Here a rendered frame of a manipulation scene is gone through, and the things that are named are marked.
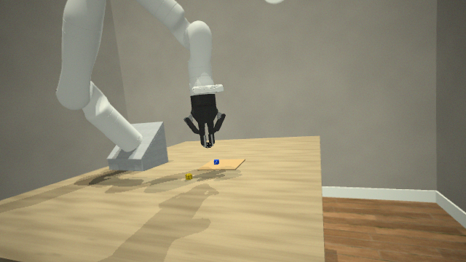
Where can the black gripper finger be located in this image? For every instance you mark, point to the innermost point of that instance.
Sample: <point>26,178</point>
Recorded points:
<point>201,126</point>
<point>217,127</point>

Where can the tan square mat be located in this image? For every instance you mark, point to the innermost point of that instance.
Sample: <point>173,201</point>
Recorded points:
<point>224,164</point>

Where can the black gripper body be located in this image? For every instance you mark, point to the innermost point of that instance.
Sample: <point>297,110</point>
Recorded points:
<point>203,103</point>

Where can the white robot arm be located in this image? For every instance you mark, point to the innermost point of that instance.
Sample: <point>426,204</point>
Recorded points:
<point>81,35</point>

